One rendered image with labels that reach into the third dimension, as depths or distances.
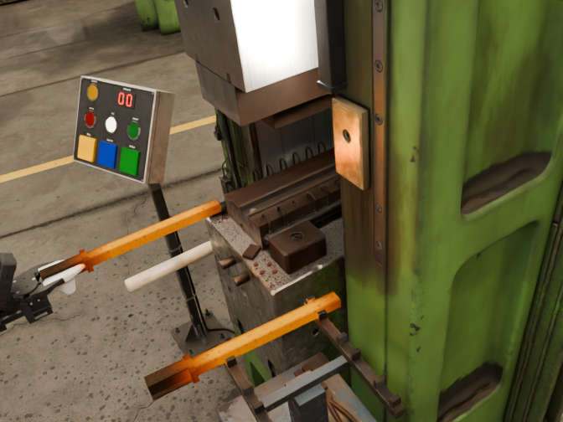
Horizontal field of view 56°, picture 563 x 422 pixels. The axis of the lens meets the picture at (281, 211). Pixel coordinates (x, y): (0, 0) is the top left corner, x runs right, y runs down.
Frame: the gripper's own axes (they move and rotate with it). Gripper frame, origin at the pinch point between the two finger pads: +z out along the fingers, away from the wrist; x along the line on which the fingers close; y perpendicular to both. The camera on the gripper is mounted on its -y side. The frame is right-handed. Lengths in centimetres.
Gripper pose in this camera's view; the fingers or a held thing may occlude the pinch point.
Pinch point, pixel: (76, 263)
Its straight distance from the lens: 126.2
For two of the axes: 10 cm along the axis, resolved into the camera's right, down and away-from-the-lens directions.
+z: 8.4, -4.1, 3.5
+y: 1.2, 7.8, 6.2
